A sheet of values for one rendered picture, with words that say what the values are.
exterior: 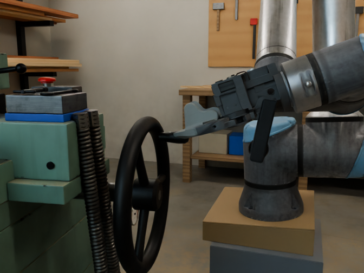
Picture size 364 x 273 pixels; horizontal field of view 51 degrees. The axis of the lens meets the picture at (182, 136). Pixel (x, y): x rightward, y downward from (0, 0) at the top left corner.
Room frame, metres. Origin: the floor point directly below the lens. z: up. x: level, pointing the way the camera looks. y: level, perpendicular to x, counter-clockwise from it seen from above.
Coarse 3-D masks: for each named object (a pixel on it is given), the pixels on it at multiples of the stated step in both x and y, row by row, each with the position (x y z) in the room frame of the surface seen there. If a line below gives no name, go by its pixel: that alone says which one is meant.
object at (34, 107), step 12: (48, 84) 0.67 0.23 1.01; (12, 96) 0.58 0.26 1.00; (24, 96) 0.58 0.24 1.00; (36, 96) 0.58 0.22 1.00; (48, 96) 0.57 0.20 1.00; (60, 96) 0.57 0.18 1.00; (72, 96) 0.60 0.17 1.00; (84, 96) 0.64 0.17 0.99; (12, 108) 0.58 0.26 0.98; (24, 108) 0.58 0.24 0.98; (36, 108) 0.58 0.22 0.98; (48, 108) 0.57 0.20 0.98; (60, 108) 0.57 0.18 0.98; (72, 108) 0.60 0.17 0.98; (84, 108) 0.64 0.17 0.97; (12, 120) 0.58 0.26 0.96; (24, 120) 0.58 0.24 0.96; (36, 120) 0.57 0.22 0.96; (48, 120) 0.57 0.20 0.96; (60, 120) 0.57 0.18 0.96
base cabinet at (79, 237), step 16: (80, 224) 0.78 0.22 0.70; (64, 240) 0.71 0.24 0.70; (80, 240) 0.78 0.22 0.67; (48, 256) 0.65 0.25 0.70; (64, 256) 0.71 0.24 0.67; (80, 256) 0.77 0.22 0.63; (32, 272) 0.60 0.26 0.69; (48, 272) 0.65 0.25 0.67; (64, 272) 0.70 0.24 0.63; (80, 272) 0.77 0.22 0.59
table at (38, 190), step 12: (0, 168) 0.54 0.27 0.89; (12, 168) 0.57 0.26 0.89; (108, 168) 0.70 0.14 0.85; (0, 180) 0.54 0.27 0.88; (12, 180) 0.56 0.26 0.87; (24, 180) 0.56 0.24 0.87; (36, 180) 0.56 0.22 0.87; (48, 180) 0.56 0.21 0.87; (72, 180) 0.56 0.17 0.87; (0, 192) 0.54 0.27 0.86; (12, 192) 0.55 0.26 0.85; (24, 192) 0.55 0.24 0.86; (36, 192) 0.54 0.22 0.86; (48, 192) 0.54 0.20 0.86; (60, 192) 0.53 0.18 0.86; (72, 192) 0.56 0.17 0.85
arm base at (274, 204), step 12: (252, 192) 1.03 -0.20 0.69; (264, 192) 1.01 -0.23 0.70; (276, 192) 1.01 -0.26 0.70; (288, 192) 1.01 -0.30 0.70; (240, 204) 1.07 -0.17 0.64; (252, 204) 1.04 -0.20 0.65; (264, 204) 1.00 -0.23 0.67; (276, 204) 1.00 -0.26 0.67; (288, 204) 1.00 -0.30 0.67; (300, 204) 1.03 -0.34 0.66; (252, 216) 1.01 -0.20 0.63; (264, 216) 0.99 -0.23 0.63; (276, 216) 0.99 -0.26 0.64; (288, 216) 0.99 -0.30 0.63
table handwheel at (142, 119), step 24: (144, 120) 0.65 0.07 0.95; (120, 168) 0.55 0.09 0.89; (144, 168) 0.63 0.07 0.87; (168, 168) 0.79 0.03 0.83; (120, 192) 0.54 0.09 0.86; (144, 192) 0.64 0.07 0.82; (168, 192) 0.79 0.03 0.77; (120, 216) 0.53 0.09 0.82; (144, 216) 0.64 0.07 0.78; (120, 240) 0.53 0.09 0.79; (144, 240) 0.63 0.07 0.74; (144, 264) 0.61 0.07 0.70
